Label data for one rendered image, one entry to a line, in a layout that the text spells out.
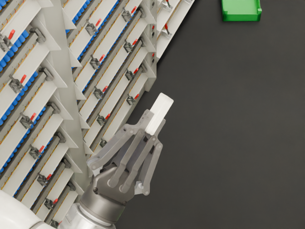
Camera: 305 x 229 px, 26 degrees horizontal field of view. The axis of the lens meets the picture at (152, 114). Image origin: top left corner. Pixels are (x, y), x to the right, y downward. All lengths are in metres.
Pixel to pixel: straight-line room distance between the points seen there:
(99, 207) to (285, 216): 1.95
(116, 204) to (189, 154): 1.99
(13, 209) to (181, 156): 1.97
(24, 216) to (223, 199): 1.89
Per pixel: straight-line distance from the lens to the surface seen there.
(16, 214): 1.19
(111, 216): 1.13
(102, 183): 1.13
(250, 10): 3.69
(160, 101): 1.13
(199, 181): 3.03
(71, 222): 1.14
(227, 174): 3.06
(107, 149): 1.12
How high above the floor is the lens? 2.65
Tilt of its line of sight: 55 degrees down
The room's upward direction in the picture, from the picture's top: straight up
